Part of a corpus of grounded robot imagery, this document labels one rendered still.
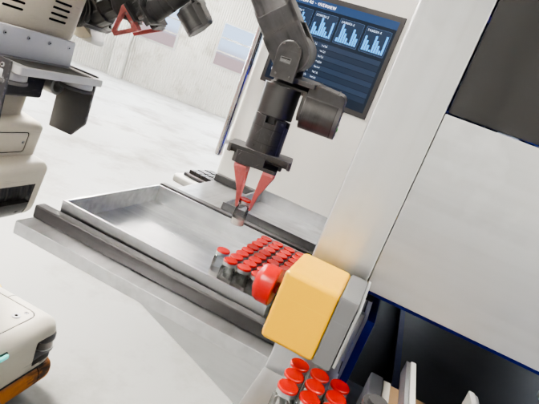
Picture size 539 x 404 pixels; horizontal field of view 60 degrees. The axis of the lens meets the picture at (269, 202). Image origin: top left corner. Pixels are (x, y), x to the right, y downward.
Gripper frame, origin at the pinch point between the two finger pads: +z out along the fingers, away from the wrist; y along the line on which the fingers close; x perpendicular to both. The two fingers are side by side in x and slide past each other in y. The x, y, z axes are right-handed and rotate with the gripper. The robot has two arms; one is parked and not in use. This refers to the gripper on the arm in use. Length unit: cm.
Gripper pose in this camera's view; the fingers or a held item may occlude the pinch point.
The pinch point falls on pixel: (244, 203)
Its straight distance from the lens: 75.5
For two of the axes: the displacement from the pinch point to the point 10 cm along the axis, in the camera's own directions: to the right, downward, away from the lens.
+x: 0.8, -2.2, 9.7
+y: 9.4, 3.3, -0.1
